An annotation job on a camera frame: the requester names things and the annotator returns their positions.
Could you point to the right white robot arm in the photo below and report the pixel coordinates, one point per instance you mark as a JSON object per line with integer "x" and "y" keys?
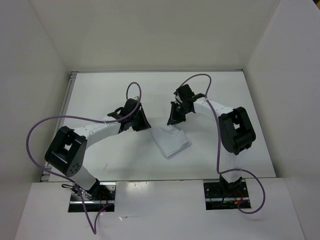
{"x": 235, "y": 131}

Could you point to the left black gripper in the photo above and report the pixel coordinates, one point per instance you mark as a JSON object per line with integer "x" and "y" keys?
{"x": 144, "y": 124}

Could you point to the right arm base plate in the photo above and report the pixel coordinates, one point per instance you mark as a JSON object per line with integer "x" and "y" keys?
{"x": 217, "y": 199}

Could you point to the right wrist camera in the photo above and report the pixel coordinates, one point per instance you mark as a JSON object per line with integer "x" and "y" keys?
{"x": 177, "y": 99}

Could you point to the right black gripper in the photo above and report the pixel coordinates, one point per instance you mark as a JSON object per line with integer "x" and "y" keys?
{"x": 174, "y": 118}

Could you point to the white skirt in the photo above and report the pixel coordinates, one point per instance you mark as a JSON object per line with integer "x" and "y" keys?
{"x": 170, "y": 140}

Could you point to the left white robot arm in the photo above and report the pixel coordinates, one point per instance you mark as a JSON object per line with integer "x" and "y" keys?
{"x": 67, "y": 150}

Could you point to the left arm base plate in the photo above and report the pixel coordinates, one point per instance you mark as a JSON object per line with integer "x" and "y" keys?
{"x": 105, "y": 199}

